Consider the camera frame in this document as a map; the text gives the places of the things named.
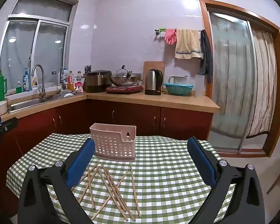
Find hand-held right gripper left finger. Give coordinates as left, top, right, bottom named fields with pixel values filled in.
left=18, top=138, right=96, bottom=224

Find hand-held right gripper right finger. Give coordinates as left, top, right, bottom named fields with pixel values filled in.
left=187, top=136, right=265, bottom=224

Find pink perforated utensil basket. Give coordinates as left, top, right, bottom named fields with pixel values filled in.
left=90, top=123, right=137, bottom=162

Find steel sink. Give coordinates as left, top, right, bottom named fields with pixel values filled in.
left=8, top=93, right=61, bottom=113

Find green thermos jug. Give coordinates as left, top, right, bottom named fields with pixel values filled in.
left=0, top=70, right=8, bottom=103

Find green checkered tablecloth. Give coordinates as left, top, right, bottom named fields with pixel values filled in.
left=6, top=133, right=236, bottom=224

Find blue dish soap bottle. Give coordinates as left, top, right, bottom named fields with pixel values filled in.
left=23, top=68, right=30, bottom=92

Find white spray bottle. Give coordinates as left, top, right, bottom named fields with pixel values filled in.
left=31, top=71, right=40, bottom=90

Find steel faucet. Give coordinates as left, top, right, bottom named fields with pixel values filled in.
left=31, top=64, right=46, bottom=99

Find dishes beside sink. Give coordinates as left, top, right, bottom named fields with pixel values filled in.
left=57, top=89, right=74, bottom=99

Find red kitchen cabinets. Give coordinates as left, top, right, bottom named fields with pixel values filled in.
left=0, top=91, right=221, bottom=168

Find teal plastic colander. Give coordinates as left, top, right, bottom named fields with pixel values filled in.
left=164, top=83, right=194, bottom=96

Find translucent plastic container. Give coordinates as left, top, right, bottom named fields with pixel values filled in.
left=195, top=74, right=206, bottom=98

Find cooking oil bottle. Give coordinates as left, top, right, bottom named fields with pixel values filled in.
left=67, top=71, right=74, bottom=91

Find wooden chair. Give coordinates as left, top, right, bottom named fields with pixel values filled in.
left=266, top=165, right=280, bottom=195

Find pink refill pouch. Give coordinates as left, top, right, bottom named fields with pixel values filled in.
left=73, top=71, right=85, bottom=93

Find white enamel pot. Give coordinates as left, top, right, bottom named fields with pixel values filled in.
left=168, top=75, right=188, bottom=85

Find dark rice cooker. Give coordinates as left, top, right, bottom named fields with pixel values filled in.
left=85, top=70, right=113, bottom=93

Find red induction cooker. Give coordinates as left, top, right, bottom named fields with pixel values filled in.
left=105, top=85, right=144, bottom=95

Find aluminium sliding window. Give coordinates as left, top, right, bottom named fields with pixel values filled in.
left=0, top=0, right=80, bottom=91

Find wood framed glass door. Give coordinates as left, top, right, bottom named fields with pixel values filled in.
left=199, top=0, right=280, bottom=158

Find steel electric kettle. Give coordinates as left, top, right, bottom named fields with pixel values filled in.
left=144, top=69, right=164, bottom=96

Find steel wok with lid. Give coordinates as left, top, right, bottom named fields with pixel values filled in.
left=109, top=65, right=143, bottom=87

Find striped curtain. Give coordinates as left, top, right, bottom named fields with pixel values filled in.
left=246, top=29, right=277, bottom=136

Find dark hanging cloth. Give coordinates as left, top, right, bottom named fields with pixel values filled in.
left=199, top=29, right=213, bottom=83

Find wooden cutting board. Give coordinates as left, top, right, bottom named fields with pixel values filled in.
left=143, top=61, right=166, bottom=92

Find beige towel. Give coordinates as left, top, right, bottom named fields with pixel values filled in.
left=174, top=28, right=203, bottom=60

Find pink rubber gloves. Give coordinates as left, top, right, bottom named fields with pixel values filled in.
left=164, top=28, right=177, bottom=45

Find wall towel rack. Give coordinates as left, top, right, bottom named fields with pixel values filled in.
left=154, top=28, right=206, bottom=43

